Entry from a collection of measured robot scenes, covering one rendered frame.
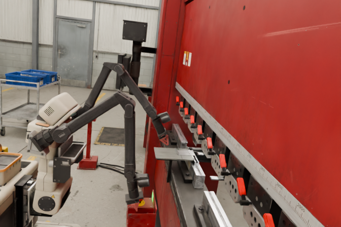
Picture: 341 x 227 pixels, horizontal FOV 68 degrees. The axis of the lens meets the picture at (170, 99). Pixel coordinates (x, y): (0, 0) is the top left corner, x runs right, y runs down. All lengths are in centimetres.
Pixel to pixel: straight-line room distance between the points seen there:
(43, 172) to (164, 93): 136
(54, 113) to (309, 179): 130
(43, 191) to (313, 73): 157
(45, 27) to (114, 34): 220
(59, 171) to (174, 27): 164
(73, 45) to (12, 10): 209
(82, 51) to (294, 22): 836
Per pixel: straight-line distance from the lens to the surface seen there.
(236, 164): 110
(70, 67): 912
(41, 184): 178
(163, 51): 255
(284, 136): 82
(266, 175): 90
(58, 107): 157
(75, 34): 901
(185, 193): 168
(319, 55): 74
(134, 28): 269
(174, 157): 181
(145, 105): 174
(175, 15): 258
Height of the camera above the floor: 176
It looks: 12 degrees down
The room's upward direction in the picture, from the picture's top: 7 degrees clockwise
